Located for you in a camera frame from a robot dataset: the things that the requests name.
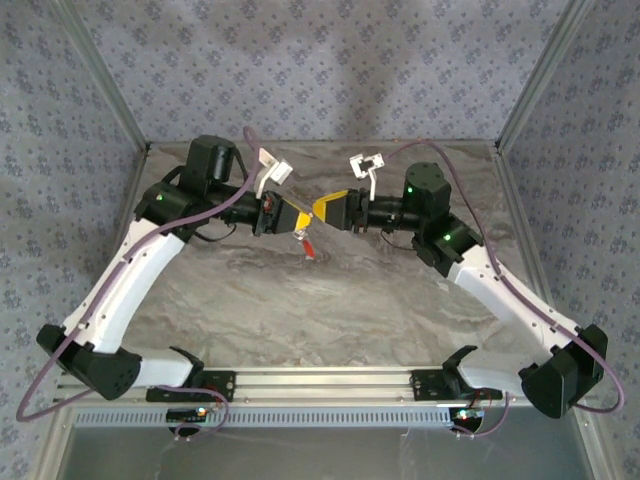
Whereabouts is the small right circuit board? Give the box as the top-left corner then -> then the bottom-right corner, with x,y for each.
449,407 -> 486,424

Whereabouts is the grey metal sheet panel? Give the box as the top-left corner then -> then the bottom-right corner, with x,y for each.
59,424 -> 601,480

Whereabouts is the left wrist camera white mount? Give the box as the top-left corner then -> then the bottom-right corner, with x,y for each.
252,148 -> 295,200

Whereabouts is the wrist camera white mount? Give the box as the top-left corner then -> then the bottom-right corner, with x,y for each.
348,151 -> 387,200
252,148 -> 295,200

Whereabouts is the aluminium left side rail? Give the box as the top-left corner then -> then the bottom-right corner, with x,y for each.
64,147 -> 151,369

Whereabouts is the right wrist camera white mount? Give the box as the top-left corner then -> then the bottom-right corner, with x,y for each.
348,151 -> 387,200

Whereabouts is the aluminium back edge rail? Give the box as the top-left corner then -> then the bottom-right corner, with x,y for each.
147,139 -> 501,150

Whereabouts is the aluminium right side rail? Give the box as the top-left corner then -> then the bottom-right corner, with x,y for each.
492,147 -> 574,365

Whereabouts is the aluminium left corner post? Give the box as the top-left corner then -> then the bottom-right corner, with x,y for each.
49,0 -> 153,153

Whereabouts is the aluminium corner post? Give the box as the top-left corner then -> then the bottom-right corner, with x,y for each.
494,0 -> 596,151
49,0 -> 153,153

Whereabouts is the aluminium right corner post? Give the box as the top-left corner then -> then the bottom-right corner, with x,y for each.
494,0 -> 596,151

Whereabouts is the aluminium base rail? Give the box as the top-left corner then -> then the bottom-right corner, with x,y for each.
52,367 -> 599,405

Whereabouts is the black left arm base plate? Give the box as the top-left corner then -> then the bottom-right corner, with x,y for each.
145,370 -> 237,403

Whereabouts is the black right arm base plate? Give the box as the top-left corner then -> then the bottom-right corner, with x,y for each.
409,368 -> 504,401

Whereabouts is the grey slotted cable duct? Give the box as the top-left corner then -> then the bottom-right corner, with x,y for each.
74,405 -> 457,427

